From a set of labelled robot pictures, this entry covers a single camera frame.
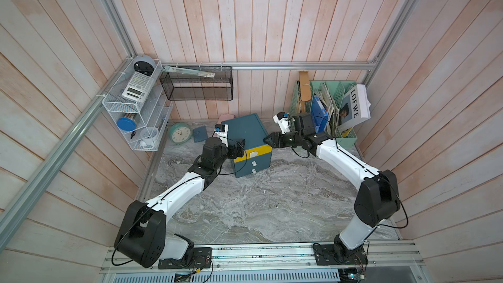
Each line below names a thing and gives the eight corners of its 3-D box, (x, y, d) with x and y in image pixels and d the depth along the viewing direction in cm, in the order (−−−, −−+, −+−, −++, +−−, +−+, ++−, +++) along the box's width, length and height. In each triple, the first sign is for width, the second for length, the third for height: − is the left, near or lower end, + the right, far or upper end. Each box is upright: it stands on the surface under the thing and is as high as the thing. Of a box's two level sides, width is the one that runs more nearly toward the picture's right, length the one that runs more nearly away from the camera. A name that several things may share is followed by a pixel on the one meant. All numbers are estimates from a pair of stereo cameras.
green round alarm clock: (175, 145, 110) (169, 132, 101) (178, 136, 115) (172, 122, 106) (189, 145, 110) (184, 132, 101) (191, 136, 115) (187, 122, 106)
